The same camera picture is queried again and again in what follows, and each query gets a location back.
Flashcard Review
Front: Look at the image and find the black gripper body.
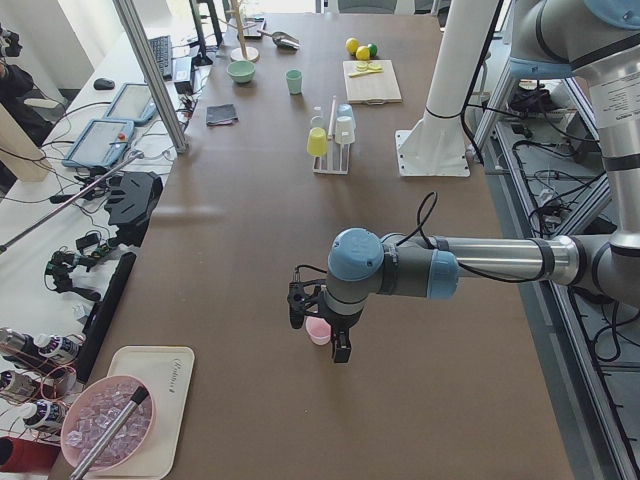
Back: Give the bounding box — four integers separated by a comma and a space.
287, 266, 350, 333

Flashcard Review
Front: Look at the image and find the pink plastic cup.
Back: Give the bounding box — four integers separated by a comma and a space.
305, 316, 331, 346

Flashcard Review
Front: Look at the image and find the green plastic cup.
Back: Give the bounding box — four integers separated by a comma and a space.
286, 69, 302, 95

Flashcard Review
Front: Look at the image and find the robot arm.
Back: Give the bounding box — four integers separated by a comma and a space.
287, 1, 639, 363

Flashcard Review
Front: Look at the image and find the yellow plastic cup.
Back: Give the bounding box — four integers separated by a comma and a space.
306, 127, 327, 157

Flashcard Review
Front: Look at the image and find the white plastic cup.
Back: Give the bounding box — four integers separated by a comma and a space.
334, 115, 355, 145

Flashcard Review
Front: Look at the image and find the grey plastic cup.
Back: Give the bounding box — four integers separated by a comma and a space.
310, 106, 326, 129

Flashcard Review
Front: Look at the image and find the light blue plastic cup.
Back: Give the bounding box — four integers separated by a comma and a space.
336, 103, 356, 127

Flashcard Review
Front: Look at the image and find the cream plastic tray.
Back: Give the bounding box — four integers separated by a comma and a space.
86, 346, 195, 479

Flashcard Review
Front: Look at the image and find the grey folded cloth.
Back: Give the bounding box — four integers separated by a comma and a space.
206, 104, 238, 126

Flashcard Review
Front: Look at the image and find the wooden cutting board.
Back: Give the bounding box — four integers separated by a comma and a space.
342, 60, 402, 104

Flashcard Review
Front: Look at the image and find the yellow plastic knife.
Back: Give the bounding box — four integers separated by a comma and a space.
348, 69, 384, 78

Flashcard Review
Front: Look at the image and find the pink bowl of ice cubes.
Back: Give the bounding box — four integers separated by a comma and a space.
60, 375, 155, 472

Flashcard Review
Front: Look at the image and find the green ceramic bowl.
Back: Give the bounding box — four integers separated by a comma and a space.
227, 60, 256, 84

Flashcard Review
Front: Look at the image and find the yellow lemon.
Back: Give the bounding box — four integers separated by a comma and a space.
345, 37, 360, 55
355, 45, 371, 61

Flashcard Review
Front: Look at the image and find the wooden mug tree stand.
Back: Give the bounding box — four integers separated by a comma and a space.
223, 0, 260, 63

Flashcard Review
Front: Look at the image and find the green lime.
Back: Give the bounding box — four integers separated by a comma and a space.
367, 43, 378, 58

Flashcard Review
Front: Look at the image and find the blue teach pendant tablet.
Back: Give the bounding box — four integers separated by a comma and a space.
62, 119, 135, 168

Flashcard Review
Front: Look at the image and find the metal scoop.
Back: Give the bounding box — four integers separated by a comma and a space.
258, 29, 300, 50

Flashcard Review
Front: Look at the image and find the black keyboard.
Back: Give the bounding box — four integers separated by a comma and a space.
148, 35, 173, 80

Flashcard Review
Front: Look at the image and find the black computer mouse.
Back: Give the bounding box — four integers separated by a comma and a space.
93, 78, 115, 91

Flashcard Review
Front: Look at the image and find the white wire cup holder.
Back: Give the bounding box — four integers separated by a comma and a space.
312, 96, 351, 175

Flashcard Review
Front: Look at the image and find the aluminium frame post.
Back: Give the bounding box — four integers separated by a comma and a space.
113, 0, 188, 154

